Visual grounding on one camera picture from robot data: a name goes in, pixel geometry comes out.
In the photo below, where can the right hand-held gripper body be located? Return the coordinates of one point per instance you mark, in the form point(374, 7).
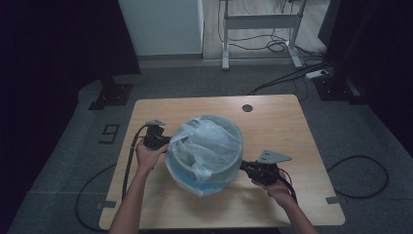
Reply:
point(264, 169)

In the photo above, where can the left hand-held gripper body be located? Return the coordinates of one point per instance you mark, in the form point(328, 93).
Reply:
point(154, 136)

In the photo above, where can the green plastic trash bin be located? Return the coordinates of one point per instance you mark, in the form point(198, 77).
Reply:
point(232, 152)

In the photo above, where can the white blue-edged plastic bag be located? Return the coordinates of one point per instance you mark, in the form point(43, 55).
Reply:
point(207, 146)

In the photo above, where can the person's left hand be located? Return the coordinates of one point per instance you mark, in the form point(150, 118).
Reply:
point(147, 157)

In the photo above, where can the person's right hand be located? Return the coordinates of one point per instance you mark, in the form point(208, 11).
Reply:
point(276, 190)

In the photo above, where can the round grey table grommet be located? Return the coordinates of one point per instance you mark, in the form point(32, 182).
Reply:
point(247, 108)

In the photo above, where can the grey tape strip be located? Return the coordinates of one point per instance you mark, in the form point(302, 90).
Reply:
point(106, 204)
point(332, 200)

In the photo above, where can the white power strip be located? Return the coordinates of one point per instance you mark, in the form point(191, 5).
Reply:
point(315, 74)

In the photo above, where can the white cabinet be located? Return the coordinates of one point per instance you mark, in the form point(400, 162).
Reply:
point(162, 26)

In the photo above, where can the dark curtain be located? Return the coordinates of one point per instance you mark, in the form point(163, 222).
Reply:
point(58, 48)
point(373, 48)

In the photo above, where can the black stand base plate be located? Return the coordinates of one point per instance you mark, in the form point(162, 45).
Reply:
point(334, 89)
point(112, 94)

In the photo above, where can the white metal desk frame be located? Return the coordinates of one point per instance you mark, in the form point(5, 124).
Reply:
point(259, 21)

